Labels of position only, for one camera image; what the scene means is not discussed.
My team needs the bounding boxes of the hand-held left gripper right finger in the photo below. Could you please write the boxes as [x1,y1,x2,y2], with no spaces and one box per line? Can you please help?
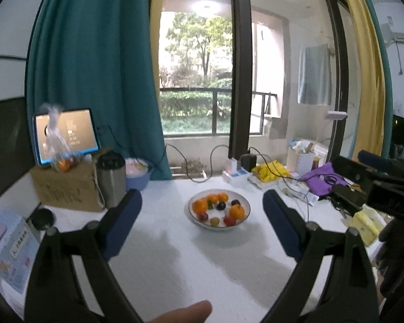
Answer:
[262,189,381,323]

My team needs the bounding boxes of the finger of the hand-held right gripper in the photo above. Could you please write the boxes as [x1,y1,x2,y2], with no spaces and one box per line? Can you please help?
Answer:
[357,150,404,179]
[332,156,404,192]

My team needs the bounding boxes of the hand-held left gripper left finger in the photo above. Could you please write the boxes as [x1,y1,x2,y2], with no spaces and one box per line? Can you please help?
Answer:
[24,188,144,323]

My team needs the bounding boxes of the white oval plate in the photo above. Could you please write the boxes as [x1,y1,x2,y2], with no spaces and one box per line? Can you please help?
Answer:
[188,188,252,231]

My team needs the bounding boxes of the person's right hand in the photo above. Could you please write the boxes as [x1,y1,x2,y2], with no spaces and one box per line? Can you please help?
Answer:
[379,215,404,297]

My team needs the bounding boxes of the person's left hand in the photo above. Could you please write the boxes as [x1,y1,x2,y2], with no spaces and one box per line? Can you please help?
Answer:
[140,300,213,323]

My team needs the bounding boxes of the black tool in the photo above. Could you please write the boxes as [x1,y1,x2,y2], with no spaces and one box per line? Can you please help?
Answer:
[330,184,367,216]

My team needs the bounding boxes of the purple cloth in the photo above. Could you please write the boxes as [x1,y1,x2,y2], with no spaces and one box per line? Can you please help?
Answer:
[301,162,350,200]

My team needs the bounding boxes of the white printed tube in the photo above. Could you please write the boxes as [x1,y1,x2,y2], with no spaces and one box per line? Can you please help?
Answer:
[283,187,319,206]

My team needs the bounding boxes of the yellow tissue pack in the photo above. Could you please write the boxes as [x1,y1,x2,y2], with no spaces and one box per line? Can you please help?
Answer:
[350,205,388,246]

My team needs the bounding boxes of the white flat box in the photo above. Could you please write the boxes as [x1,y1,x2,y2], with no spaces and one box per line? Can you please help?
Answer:
[249,177,283,189]

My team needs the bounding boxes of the steel mug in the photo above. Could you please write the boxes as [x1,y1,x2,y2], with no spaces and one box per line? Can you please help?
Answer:
[95,151,127,209]

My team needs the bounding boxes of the blue bowl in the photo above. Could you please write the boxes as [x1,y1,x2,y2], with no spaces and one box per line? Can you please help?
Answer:
[124,157,154,192]

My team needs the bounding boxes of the white plastic basket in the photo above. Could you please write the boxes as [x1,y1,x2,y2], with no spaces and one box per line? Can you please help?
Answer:
[287,148,319,175]

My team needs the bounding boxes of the yellow cloth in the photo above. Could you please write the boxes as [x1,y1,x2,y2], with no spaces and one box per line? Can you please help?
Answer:
[252,161,290,183]

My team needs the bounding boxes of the white desk lamp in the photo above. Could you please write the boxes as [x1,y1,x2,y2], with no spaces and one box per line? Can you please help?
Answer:
[318,110,348,149]

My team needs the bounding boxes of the cardboard box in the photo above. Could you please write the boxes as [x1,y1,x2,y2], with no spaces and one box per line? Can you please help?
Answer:
[30,148,105,213]

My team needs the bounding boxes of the white power strip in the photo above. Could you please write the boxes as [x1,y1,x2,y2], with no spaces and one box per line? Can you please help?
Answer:
[222,170,256,184]

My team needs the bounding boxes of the black charger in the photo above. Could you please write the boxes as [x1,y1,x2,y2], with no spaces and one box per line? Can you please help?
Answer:
[240,154,258,172]

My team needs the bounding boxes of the black round object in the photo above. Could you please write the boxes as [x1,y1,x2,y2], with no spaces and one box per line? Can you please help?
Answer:
[31,208,56,231]

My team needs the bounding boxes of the tablet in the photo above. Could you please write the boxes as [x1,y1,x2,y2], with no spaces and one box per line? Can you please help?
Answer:
[33,108,100,166]

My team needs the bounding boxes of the yellow curtain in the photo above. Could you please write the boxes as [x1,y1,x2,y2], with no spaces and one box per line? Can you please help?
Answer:
[333,0,387,162]

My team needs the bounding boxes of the hanging light blue towel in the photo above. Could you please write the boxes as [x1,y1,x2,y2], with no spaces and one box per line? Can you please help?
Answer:
[298,44,332,106]

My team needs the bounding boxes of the clear plastic bag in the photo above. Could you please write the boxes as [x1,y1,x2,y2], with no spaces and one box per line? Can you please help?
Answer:
[42,104,83,173]

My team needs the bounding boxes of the light blue printed box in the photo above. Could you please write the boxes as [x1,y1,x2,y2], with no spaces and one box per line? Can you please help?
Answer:
[0,209,41,295]

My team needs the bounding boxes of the white air conditioner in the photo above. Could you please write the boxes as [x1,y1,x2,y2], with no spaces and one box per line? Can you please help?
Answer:
[384,31,404,47]

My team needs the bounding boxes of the balcony railing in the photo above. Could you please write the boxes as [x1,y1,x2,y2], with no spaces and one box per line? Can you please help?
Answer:
[159,87,278,136]

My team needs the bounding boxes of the teal curtain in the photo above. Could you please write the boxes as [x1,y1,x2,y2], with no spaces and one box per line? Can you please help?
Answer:
[26,0,174,180]

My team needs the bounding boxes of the thin black cable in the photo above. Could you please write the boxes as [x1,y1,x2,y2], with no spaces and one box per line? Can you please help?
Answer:
[249,147,339,189]

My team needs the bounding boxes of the black charging cable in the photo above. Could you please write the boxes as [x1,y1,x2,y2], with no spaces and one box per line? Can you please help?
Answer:
[99,124,230,183]

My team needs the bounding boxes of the dark window frame post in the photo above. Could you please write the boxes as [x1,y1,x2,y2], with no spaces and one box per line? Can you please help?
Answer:
[229,0,258,167]

